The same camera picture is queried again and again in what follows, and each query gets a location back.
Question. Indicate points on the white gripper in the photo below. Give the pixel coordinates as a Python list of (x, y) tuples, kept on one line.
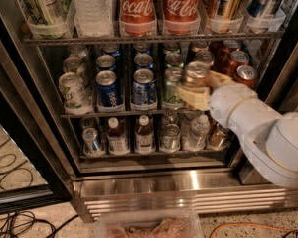
[(228, 100)]

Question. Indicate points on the orange can front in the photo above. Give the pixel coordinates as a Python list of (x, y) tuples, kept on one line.
[(196, 74)]

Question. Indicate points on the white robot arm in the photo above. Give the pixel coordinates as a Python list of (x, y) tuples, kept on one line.
[(268, 138)]

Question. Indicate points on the orange can second row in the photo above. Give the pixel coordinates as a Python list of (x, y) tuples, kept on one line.
[(205, 57)]

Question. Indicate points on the red can front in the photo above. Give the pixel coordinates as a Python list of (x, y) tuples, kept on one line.
[(245, 74)]

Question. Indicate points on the red can second row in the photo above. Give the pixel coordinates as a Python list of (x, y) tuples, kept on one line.
[(234, 60)]

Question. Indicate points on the water bottle bottom shelf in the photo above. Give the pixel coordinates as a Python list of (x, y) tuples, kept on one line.
[(198, 132)]

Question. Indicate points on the orange can bottom shelf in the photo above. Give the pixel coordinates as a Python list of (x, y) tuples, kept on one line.
[(219, 137)]

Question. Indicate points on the blue white can front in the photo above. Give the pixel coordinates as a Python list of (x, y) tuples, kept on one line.
[(144, 87)]

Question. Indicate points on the gold striped can top shelf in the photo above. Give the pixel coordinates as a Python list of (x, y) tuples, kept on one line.
[(222, 14)]

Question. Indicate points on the right coca-cola can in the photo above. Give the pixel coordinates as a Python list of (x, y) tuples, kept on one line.
[(180, 15)]

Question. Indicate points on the coca-cola can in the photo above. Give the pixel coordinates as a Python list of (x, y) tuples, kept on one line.
[(180, 15), (136, 16)]

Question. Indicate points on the blue pepsi can front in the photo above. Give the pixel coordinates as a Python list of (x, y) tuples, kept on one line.
[(108, 87)]

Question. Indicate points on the left coca-cola can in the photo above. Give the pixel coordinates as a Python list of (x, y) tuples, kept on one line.
[(136, 16)]

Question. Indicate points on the silver blue can bottom shelf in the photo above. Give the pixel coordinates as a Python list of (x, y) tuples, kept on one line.
[(93, 145)]

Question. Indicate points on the white green can front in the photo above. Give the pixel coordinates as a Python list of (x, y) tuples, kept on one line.
[(72, 89)]

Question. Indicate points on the clear water bottle top shelf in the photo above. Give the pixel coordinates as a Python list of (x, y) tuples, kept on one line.
[(92, 18)]

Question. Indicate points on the green white can top shelf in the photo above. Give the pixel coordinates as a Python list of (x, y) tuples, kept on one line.
[(46, 13)]

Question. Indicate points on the right juice bottle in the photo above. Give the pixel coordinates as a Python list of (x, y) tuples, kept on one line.
[(144, 136)]

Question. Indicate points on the juice bottle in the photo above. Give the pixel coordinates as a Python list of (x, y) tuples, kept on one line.
[(144, 136), (116, 136)]

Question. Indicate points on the left juice bottle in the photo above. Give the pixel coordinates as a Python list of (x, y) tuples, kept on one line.
[(116, 136)]

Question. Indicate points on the clear plastic bin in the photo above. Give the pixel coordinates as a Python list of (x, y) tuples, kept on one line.
[(159, 223)]

